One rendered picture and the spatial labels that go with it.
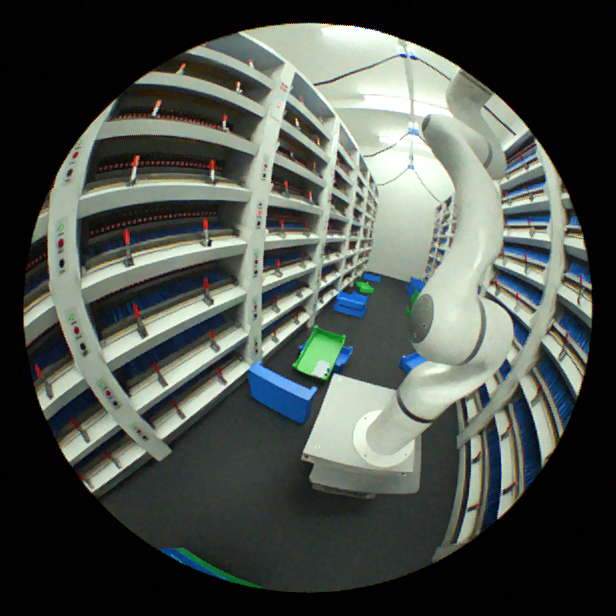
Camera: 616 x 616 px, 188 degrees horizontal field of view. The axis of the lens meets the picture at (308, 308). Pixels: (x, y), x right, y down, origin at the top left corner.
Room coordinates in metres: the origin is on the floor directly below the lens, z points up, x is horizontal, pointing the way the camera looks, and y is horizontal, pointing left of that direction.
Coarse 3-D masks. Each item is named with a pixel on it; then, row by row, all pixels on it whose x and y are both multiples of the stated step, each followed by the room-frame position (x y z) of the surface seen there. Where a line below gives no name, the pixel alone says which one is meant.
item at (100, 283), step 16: (144, 224) 0.43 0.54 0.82; (160, 224) 0.49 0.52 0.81; (224, 224) 0.75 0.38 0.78; (240, 224) 0.71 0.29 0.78; (96, 240) 0.26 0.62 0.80; (224, 240) 0.63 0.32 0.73; (240, 240) 0.68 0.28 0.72; (80, 256) 0.18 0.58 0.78; (144, 256) 0.35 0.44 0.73; (160, 256) 0.38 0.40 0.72; (176, 256) 0.41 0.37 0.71; (192, 256) 0.47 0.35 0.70; (208, 256) 0.53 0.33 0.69; (224, 256) 0.60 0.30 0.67; (80, 272) 0.16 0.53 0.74; (96, 272) 0.20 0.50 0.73; (112, 272) 0.24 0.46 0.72; (128, 272) 0.28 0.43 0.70; (144, 272) 0.32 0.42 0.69; (160, 272) 0.37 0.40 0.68; (80, 288) 0.14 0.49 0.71; (96, 288) 0.18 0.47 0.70; (112, 288) 0.23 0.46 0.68
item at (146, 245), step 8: (192, 232) 0.54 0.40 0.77; (200, 232) 0.56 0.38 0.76; (208, 232) 0.59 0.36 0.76; (216, 232) 0.62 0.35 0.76; (224, 232) 0.66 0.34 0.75; (232, 232) 0.69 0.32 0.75; (152, 240) 0.39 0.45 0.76; (160, 240) 0.42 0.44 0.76; (168, 240) 0.44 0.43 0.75; (176, 240) 0.47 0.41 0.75; (184, 240) 0.50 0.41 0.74; (192, 240) 0.51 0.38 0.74; (120, 248) 0.29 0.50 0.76; (136, 248) 0.34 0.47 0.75; (144, 248) 0.37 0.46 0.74; (152, 248) 0.38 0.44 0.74; (96, 256) 0.22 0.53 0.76; (104, 256) 0.24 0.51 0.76; (112, 256) 0.27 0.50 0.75; (120, 256) 0.29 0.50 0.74; (88, 264) 0.19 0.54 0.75; (96, 264) 0.22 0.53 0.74
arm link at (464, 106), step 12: (456, 72) 0.20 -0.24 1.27; (456, 84) 0.23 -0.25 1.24; (468, 84) 0.20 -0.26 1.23; (456, 96) 0.26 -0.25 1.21; (468, 96) 0.23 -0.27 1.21; (480, 96) 0.20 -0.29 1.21; (456, 108) 0.29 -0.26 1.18; (468, 108) 0.25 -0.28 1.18; (480, 108) 0.24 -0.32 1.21; (468, 120) 0.28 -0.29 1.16; (480, 120) 0.25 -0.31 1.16; (480, 132) 0.27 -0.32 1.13; (492, 132) 0.24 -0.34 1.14; (492, 144) 0.25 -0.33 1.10; (492, 156) 0.25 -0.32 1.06; (504, 156) 0.24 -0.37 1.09; (492, 168) 0.27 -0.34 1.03; (504, 168) 0.25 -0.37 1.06
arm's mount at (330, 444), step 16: (336, 384) 0.42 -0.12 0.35; (352, 384) 0.43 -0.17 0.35; (368, 384) 0.43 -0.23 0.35; (336, 400) 0.36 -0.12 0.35; (352, 400) 0.36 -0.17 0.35; (368, 400) 0.37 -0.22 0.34; (384, 400) 0.37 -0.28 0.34; (320, 416) 0.30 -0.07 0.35; (336, 416) 0.30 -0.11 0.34; (352, 416) 0.30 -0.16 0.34; (320, 432) 0.25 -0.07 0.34; (336, 432) 0.25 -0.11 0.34; (352, 432) 0.25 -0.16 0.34; (320, 448) 0.20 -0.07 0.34; (336, 448) 0.20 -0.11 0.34; (352, 448) 0.20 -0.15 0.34; (320, 464) 0.17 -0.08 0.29; (336, 464) 0.16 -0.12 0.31; (352, 464) 0.15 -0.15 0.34; (368, 464) 0.15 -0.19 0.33; (400, 464) 0.13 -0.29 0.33
